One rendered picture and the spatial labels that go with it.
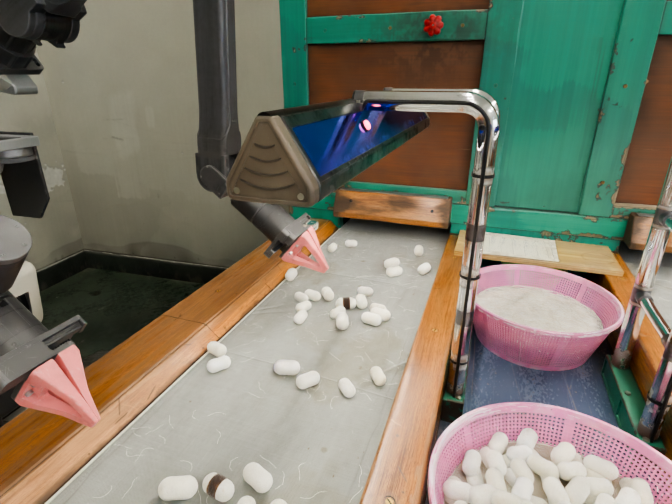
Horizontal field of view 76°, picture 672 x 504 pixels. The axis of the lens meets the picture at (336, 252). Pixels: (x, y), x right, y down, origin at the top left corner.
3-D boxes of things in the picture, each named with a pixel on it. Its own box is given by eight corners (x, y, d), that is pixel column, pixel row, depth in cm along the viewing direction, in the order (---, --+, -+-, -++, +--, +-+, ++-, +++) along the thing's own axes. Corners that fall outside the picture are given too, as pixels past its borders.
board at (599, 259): (453, 255, 96) (454, 250, 96) (459, 234, 109) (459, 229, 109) (622, 277, 86) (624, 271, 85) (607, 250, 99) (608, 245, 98)
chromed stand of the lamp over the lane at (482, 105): (335, 394, 67) (335, 90, 50) (370, 329, 85) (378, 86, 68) (460, 425, 61) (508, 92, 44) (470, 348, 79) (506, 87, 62)
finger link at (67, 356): (127, 393, 44) (61, 328, 44) (64, 445, 38) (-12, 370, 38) (103, 421, 47) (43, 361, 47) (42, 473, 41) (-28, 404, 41)
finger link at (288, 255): (346, 248, 79) (308, 213, 78) (333, 263, 72) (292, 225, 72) (324, 271, 82) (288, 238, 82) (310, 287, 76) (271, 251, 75)
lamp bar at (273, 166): (225, 200, 36) (216, 110, 33) (391, 125, 90) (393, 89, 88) (312, 209, 34) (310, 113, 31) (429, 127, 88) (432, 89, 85)
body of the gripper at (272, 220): (314, 218, 79) (284, 191, 79) (291, 237, 70) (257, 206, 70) (294, 241, 82) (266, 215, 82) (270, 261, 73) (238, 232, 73)
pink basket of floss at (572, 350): (530, 401, 66) (541, 349, 62) (430, 318, 89) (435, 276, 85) (646, 360, 75) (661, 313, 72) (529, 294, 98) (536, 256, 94)
